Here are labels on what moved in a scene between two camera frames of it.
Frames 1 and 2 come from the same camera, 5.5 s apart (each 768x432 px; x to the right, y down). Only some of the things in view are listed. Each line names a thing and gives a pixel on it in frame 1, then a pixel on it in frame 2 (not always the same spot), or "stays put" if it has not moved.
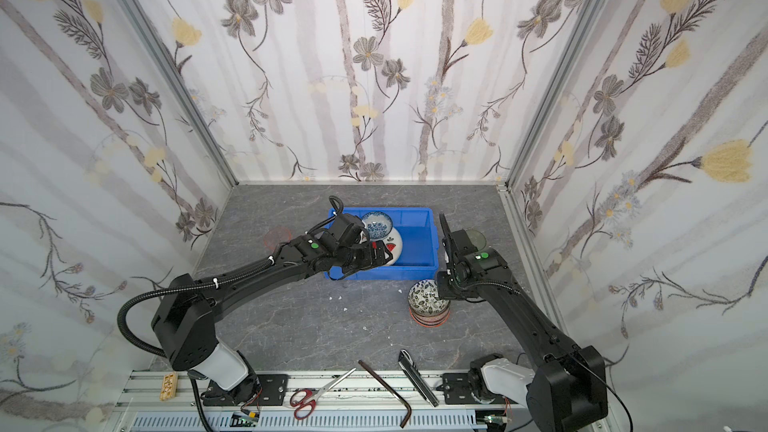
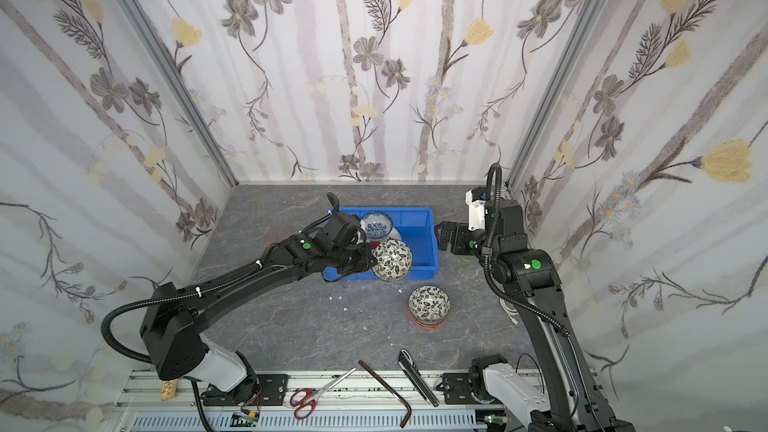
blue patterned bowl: [378, 224] stays put
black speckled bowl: [424, 300] to [394, 259]
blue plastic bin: [418, 259] stays put
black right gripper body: [453, 261] to [455, 238]
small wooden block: [169, 386] stays put
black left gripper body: [365, 253] stays put
